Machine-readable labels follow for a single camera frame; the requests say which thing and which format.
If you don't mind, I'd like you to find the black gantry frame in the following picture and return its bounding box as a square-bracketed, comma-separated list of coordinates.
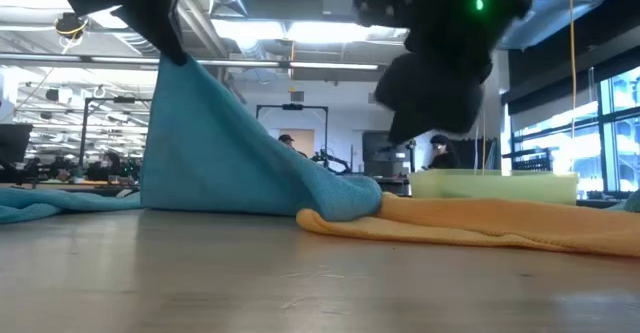
[79, 96, 157, 179]
[254, 103, 330, 174]

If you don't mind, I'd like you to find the person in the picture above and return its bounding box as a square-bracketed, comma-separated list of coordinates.
[98, 151, 125, 182]
[426, 133, 462, 171]
[277, 133, 309, 160]

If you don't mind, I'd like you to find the wooden door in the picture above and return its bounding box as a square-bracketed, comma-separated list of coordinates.
[278, 128, 315, 160]

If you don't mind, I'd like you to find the orange microfiber towel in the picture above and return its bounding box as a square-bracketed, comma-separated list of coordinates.
[295, 191, 640, 260]

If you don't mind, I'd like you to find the yellow plastic bin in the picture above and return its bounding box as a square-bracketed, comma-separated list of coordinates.
[408, 168, 580, 206]

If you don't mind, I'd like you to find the black aluminium table frame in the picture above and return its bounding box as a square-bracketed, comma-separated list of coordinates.
[0, 181, 144, 198]

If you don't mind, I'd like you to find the black window rack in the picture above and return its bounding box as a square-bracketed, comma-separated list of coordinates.
[502, 147, 554, 174]

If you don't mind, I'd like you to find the black wall panel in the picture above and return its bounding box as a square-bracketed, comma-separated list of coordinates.
[457, 136, 500, 170]

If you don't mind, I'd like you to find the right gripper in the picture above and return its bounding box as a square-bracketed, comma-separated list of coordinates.
[374, 52, 494, 145]

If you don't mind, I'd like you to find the ceiling cable reel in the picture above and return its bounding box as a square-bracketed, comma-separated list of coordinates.
[53, 11, 90, 42]

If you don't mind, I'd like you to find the black computer monitor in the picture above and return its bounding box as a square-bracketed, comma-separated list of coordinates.
[0, 123, 34, 164]

